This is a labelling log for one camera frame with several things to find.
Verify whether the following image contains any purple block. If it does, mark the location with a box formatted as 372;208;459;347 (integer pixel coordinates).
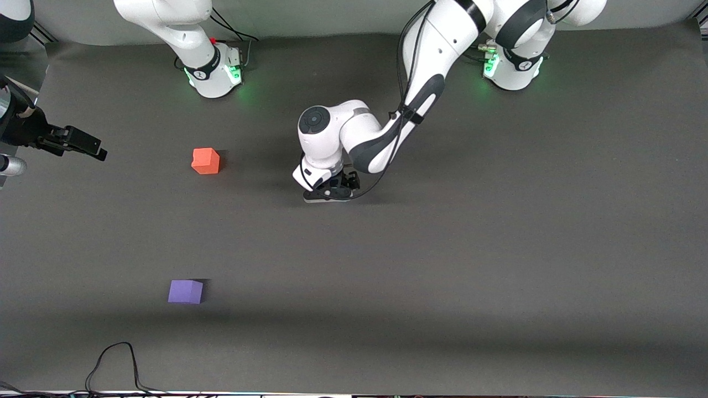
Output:
168;280;204;305

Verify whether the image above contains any dark grey table mat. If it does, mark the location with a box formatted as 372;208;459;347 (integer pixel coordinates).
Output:
0;22;708;394

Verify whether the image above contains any white rod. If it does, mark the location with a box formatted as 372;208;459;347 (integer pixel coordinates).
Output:
4;76;40;95

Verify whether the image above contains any looped thin black cable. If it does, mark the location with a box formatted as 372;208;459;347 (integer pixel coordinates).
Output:
85;342;169;395

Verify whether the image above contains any orange block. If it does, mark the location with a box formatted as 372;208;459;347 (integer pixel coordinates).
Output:
191;148;221;175

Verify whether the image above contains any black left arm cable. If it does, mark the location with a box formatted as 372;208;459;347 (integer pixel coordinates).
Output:
301;0;439;201

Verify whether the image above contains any dark aluminium frame rail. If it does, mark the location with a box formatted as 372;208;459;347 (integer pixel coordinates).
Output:
28;22;57;44

